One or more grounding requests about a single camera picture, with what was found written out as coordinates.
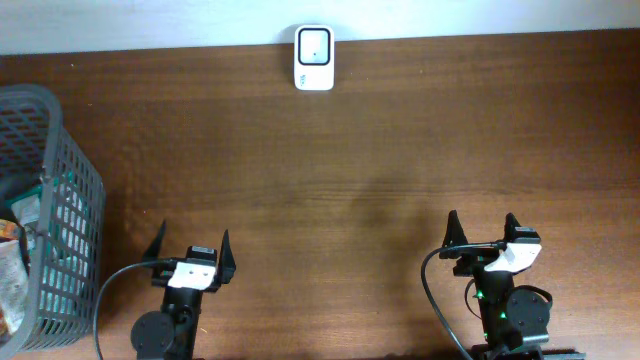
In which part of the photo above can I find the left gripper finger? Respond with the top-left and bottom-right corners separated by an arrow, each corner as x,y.
218,230 -> 236,284
141,220 -> 167,266

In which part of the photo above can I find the green 3M wipes pack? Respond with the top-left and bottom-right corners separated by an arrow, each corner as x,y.
1,175 -> 84,263

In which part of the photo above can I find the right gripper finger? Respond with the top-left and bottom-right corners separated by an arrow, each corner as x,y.
442,210 -> 468,248
503,213 -> 521,243

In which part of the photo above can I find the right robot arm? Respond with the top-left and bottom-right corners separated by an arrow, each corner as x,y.
439,210 -> 586,360

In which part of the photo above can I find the white barcode scanner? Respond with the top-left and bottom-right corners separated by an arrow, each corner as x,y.
293,24 -> 335,91

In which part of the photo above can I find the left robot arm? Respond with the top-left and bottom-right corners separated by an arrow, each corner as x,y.
130,224 -> 236,360

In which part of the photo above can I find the mint green tissue pack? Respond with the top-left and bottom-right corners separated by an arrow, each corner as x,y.
1,240 -> 28,335

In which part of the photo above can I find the grey plastic basket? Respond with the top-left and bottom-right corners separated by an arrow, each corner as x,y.
1,84 -> 106,359

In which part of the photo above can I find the orange Kleenex tissue pack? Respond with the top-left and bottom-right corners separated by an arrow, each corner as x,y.
0,219 -> 22,242

